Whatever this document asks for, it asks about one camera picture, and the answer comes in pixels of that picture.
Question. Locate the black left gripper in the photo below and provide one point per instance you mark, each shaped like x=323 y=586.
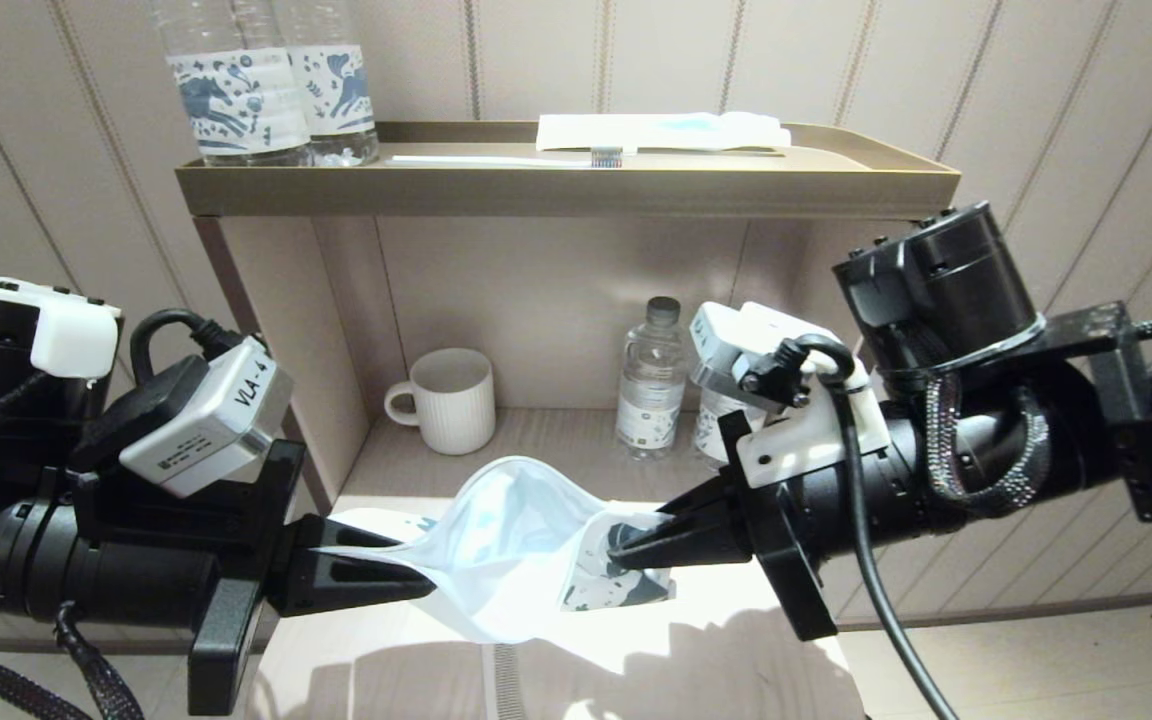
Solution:
x=236 y=600

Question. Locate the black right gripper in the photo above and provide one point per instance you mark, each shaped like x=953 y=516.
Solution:
x=786 y=540

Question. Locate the white floral zip pouch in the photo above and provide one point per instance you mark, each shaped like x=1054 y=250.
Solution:
x=506 y=560

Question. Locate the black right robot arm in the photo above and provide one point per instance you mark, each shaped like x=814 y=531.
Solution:
x=936 y=290

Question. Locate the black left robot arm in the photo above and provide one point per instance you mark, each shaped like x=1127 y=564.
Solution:
x=36 y=570

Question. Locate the small clear water bottle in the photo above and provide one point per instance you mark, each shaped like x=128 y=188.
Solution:
x=711 y=430
x=651 y=400

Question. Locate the white ribbed mug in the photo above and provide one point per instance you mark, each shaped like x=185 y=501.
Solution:
x=456 y=405

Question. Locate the white comb in wrapper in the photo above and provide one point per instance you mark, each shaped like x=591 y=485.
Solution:
x=506 y=685

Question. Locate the beige wooden shelf cabinet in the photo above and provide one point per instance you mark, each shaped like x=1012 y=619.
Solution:
x=296 y=330

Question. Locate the brown metal shelf tray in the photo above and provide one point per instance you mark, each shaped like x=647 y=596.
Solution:
x=556 y=192

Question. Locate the white wrapped blue toothbrush pack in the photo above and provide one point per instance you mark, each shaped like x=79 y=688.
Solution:
x=656 y=130

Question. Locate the white toothbrush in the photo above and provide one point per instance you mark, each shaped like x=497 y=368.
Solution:
x=496 y=160

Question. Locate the large bottle blue deer label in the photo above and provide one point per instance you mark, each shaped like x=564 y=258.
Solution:
x=236 y=105
x=341 y=90

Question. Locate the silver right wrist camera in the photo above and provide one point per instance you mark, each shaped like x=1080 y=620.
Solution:
x=746 y=340

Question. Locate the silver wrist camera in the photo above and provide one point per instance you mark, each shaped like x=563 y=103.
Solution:
x=206 y=430
x=746 y=340

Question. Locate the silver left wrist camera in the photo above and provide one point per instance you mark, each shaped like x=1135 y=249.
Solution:
x=206 y=430

